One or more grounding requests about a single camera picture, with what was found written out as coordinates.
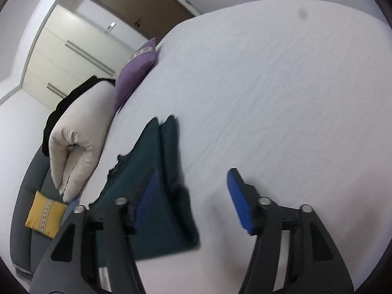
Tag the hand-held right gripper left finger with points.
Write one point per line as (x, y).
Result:
(150, 196)

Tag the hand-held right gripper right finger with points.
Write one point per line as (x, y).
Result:
(239, 199)

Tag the dark green sweater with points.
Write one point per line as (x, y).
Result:
(167, 159)

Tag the blue blanket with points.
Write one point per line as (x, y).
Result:
(71, 205)

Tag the rolled cream duvet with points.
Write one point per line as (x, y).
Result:
(82, 128)

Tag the yellow patterned pillow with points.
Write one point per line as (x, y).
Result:
(43, 214)

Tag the purple pillow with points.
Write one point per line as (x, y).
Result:
(134, 73)

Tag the black garment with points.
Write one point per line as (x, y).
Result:
(76, 93)

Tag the grey upholstered headboard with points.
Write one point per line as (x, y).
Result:
(21, 220)

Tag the cream wardrobe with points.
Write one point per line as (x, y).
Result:
(61, 61)

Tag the brown wooden door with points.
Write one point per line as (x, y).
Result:
(137, 0)

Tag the wall control panel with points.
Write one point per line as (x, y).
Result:
(111, 26)

